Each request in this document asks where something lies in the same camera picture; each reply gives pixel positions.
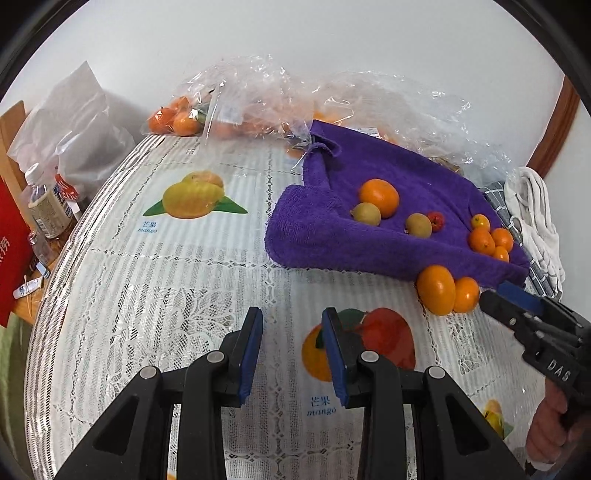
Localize pile of bagged oranges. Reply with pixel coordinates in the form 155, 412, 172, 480
147, 96, 259, 139

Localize clear plastic bottle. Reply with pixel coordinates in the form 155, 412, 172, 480
28, 230, 57, 274

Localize purple towel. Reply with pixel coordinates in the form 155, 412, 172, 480
264, 119, 531, 289

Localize white-label plastic bottle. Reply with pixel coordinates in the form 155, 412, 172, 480
24, 162, 77, 239

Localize person's right hand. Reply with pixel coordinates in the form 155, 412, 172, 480
526, 393, 573, 465

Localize large oval orange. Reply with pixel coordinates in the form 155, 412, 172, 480
417, 265, 457, 316

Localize medium orange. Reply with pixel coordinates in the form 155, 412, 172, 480
454, 276, 481, 313

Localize wooden board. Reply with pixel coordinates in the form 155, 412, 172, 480
0, 100, 28, 185

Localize green-brown kiwi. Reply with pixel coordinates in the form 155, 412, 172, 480
350, 203, 382, 227
405, 213, 433, 239

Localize clear plastic bag of oranges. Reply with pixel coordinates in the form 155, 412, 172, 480
141, 54, 308, 141

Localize large clear plastic bag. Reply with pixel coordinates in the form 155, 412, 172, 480
277, 69, 515, 185

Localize wooden side table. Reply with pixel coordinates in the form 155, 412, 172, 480
11, 217, 77, 326

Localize green cloth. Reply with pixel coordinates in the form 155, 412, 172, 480
0, 314, 51, 462

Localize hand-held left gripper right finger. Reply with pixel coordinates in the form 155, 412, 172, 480
321, 307, 527, 480

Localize red-label bottle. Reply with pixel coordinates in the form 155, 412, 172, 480
54, 173, 81, 217

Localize small white tube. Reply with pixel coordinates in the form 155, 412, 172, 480
13, 277, 44, 298

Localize white plastic bag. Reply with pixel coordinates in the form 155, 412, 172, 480
8, 60, 136, 195

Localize white cloth gloves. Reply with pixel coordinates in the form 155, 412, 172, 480
503, 166, 566, 301

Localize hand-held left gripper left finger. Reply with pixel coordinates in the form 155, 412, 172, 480
54, 306, 265, 480

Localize large round orange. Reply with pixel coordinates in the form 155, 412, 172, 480
359, 178, 400, 219

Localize red box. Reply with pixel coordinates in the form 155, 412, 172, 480
0, 178, 40, 328

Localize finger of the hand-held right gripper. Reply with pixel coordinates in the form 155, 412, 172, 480
497, 281, 573, 326
478, 290, 548, 354

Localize grey checked cloth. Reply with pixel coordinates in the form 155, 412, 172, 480
482, 181, 555, 296

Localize fruit-print lace tablecloth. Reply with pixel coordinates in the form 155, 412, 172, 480
30, 134, 546, 480

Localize wooden door frame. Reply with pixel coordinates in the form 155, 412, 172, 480
526, 76, 581, 178

